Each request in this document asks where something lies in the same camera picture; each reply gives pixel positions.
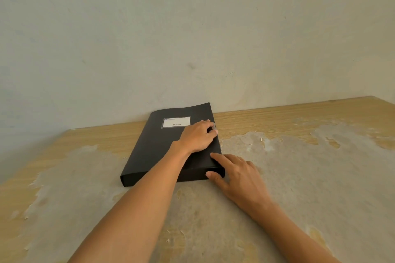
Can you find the person's right hand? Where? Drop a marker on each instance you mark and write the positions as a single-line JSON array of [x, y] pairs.
[[243, 185]]

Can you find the person's left hand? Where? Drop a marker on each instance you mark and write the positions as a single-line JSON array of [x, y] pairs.
[[194, 138]]

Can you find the person's left fingers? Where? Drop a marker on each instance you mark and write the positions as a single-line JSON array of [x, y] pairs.
[[209, 128]]

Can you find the person's right thumb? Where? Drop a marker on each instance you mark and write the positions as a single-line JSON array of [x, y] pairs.
[[216, 178]]

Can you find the black file folder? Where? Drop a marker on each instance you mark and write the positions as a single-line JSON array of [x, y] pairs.
[[154, 145]]

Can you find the person's left forearm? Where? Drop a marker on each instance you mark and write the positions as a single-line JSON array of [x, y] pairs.
[[145, 204]]

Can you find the person's right forearm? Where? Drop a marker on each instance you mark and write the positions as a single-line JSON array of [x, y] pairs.
[[293, 235]]

